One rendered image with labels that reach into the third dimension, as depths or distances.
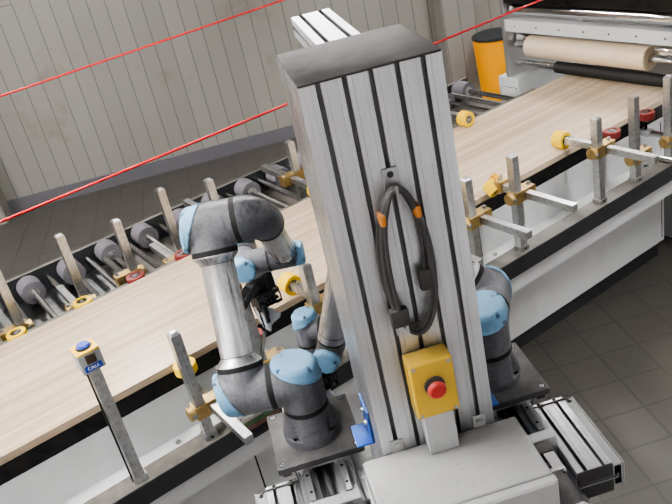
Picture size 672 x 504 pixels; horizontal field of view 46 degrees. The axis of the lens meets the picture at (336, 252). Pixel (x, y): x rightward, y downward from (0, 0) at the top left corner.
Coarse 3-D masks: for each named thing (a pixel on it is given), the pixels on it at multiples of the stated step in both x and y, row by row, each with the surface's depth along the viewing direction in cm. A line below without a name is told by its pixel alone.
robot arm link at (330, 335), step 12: (324, 300) 209; (324, 312) 210; (336, 312) 208; (324, 324) 211; (336, 324) 210; (324, 336) 213; (336, 336) 212; (324, 348) 215; (336, 348) 215; (324, 360) 214; (336, 360) 215; (324, 372) 217
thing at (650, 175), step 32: (608, 192) 359; (640, 192) 362; (576, 224) 342; (512, 256) 328; (544, 256) 335; (256, 416) 270; (192, 448) 262; (224, 448) 266; (128, 480) 255; (160, 480) 255
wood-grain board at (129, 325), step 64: (512, 128) 396; (576, 128) 380; (320, 256) 319; (64, 320) 316; (128, 320) 305; (192, 320) 295; (256, 320) 288; (0, 384) 284; (64, 384) 275; (128, 384) 267; (0, 448) 250
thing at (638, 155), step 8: (568, 136) 357; (568, 144) 357; (576, 144) 353; (584, 144) 350; (608, 152) 340; (616, 152) 337; (624, 152) 333; (632, 152) 330; (640, 152) 329; (640, 160) 328; (648, 160) 325; (656, 160) 323
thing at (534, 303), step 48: (624, 144) 385; (576, 192) 374; (480, 240) 345; (624, 240) 408; (528, 288) 374; (576, 288) 396; (288, 336) 299; (528, 336) 388; (96, 432) 264; (144, 432) 275; (0, 480) 249; (48, 480) 259; (96, 480) 269; (240, 480) 306
